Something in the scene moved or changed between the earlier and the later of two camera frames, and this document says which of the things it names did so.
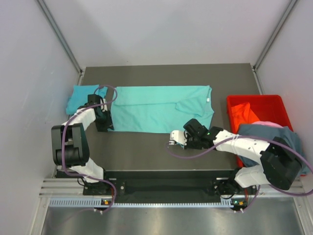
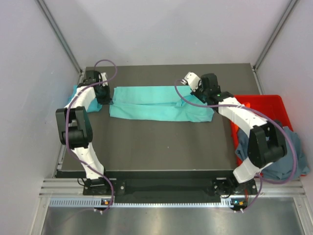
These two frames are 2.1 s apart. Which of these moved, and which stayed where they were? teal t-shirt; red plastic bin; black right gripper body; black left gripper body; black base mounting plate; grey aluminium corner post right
Moved: black left gripper body; teal t-shirt; black right gripper body
Stayed: red plastic bin; grey aluminium corner post right; black base mounting plate
